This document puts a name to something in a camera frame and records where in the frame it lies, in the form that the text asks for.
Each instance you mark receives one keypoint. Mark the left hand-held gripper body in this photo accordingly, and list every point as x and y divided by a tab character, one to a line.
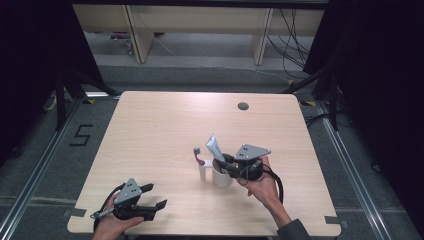
128	193

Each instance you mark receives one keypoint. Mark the black curtain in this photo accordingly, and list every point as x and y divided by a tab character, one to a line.
383	83
33	66

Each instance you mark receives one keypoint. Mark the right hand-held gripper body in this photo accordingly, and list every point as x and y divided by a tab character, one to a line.
250	152

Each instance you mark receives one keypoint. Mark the metal floor rail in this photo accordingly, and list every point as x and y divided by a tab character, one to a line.
33	180
353	173

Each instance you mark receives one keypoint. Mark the pink grey toothbrush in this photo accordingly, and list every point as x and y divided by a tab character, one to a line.
200	162

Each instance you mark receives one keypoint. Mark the person's left hand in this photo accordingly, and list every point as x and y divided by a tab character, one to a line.
108	226

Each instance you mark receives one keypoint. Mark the black metal stand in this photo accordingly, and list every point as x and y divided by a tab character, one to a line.
333	100
60	100

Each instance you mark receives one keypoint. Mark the white cup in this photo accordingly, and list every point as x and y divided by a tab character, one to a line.
221	180

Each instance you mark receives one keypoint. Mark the person's right hand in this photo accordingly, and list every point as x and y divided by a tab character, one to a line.
265	188

